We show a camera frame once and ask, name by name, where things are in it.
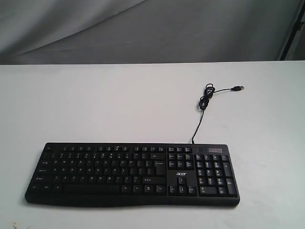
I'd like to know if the black acer keyboard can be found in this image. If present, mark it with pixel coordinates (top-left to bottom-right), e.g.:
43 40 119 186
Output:
25 143 240 207

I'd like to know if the grey backdrop cloth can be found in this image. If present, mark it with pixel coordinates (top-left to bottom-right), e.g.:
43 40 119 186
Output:
0 0 302 64

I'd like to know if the black usb cable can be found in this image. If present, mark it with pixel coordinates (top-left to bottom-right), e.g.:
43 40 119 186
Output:
192 83 245 145

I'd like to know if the black tripod stand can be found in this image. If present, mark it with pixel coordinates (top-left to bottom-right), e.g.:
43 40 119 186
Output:
279 1 305 61

